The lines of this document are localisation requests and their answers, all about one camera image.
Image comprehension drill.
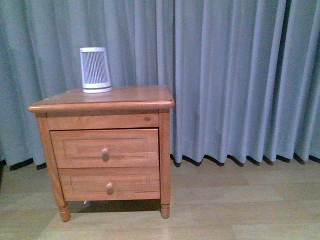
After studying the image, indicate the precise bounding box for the wooden drawer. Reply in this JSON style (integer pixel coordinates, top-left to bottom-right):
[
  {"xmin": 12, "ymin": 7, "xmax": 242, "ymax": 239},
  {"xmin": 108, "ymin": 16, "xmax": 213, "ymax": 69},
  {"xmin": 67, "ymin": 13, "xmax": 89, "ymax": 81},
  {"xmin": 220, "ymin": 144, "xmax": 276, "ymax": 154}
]
[
  {"xmin": 50, "ymin": 128, "xmax": 159, "ymax": 169},
  {"xmin": 58, "ymin": 167, "xmax": 160, "ymax": 201}
]

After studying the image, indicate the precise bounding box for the drawer round knob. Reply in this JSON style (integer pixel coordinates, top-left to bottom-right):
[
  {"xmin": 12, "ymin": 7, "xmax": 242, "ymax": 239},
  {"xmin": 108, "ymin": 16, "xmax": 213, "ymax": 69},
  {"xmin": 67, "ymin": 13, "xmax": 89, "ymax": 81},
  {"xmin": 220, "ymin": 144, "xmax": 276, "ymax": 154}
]
[
  {"xmin": 101, "ymin": 148, "xmax": 110, "ymax": 162},
  {"xmin": 106, "ymin": 182, "xmax": 114, "ymax": 195}
]

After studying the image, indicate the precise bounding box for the wooden nightstand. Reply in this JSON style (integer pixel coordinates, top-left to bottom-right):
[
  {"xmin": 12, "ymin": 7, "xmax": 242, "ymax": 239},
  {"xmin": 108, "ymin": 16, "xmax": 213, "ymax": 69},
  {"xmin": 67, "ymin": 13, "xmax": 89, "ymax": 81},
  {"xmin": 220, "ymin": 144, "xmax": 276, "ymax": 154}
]
[{"xmin": 28, "ymin": 86, "xmax": 175, "ymax": 222}]

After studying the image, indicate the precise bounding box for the white slatted air purifier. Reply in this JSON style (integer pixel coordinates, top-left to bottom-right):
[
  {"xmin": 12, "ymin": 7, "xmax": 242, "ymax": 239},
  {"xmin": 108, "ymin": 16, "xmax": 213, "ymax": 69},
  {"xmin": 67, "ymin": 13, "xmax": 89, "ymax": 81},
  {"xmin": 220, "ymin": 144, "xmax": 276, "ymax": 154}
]
[{"xmin": 79, "ymin": 47, "xmax": 112, "ymax": 94}]

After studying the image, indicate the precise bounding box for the grey-green curtain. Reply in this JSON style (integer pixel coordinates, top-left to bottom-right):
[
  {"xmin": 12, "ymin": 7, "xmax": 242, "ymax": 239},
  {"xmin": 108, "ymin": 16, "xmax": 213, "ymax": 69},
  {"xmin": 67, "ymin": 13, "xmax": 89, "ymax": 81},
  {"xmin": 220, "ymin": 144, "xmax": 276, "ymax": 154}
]
[{"xmin": 0, "ymin": 0, "xmax": 320, "ymax": 166}]

